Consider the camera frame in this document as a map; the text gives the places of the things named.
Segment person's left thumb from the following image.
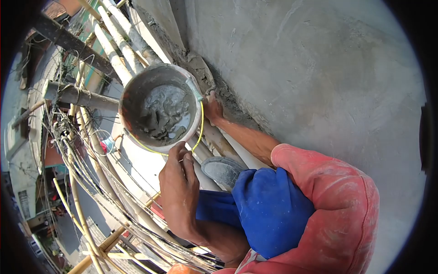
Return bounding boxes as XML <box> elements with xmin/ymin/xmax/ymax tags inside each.
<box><xmin>182</xmin><ymin>152</ymin><xmax>197</xmax><ymax>180</ymax></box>

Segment mortar-smeared white bucket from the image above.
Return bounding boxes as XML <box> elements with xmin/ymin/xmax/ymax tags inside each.
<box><xmin>118</xmin><ymin>63</ymin><xmax>205</xmax><ymax>153</ymax></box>

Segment wet grey mortar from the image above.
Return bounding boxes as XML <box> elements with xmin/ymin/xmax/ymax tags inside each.
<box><xmin>138</xmin><ymin>84</ymin><xmax>192</xmax><ymax>144</ymax></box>

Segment person's right hand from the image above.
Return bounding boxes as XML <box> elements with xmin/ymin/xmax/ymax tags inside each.
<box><xmin>204</xmin><ymin>90</ymin><xmax>225</xmax><ymax>126</ymax></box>

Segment dark wooden beam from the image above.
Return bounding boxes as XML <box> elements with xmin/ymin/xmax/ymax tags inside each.
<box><xmin>34</xmin><ymin>13</ymin><xmax>121</xmax><ymax>84</ymax></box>

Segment person's left hand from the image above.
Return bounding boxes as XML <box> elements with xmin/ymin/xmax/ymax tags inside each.
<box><xmin>158</xmin><ymin>141</ymin><xmax>201</xmax><ymax>227</ymax></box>

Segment person's legs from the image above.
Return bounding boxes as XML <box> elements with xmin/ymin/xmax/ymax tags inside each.
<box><xmin>196</xmin><ymin>156</ymin><xmax>316</xmax><ymax>260</ymax></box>

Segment mortar-spattered bamboo poles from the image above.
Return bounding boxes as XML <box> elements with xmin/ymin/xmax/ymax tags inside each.
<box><xmin>77</xmin><ymin>0</ymin><xmax>271</xmax><ymax>192</ymax></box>

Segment person's body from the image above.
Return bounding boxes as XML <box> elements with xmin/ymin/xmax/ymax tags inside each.
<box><xmin>168</xmin><ymin>143</ymin><xmax>380</xmax><ymax>274</ymax></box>

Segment yellow cord bucket handle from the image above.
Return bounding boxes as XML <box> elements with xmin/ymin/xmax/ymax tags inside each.
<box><xmin>127</xmin><ymin>77</ymin><xmax>205</xmax><ymax>157</ymax></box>

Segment person's left index finger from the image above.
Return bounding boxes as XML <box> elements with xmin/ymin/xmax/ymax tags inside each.
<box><xmin>167</xmin><ymin>141</ymin><xmax>187</xmax><ymax>168</ymax></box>

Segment yellow bamboo scaffold poles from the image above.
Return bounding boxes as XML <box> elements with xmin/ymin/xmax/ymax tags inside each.
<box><xmin>52</xmin><ymin>178</ymin><xmax>161</xmax><ymax>274</ymax></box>

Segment mortar-covered trowel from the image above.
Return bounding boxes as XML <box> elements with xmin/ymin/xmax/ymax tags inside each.
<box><xmin>186</xmin><ymin>51</ymin><xmax>217</xmax><ymax>96</ymax></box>

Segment grey round pole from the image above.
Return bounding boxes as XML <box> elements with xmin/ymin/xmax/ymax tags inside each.
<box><xmin>42</xmin><ymin>80</ymin><xmax>121</xmax><ymax>113</ymax></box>

